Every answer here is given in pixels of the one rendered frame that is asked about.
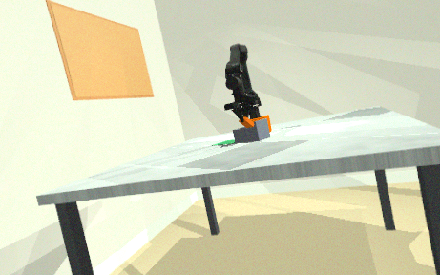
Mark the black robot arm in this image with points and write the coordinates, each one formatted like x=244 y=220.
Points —
x=237 y=77

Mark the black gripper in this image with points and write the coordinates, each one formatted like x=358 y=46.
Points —
x=236 y=106

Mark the orange l-shaped part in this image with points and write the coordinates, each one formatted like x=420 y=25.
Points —
x=247 y=122

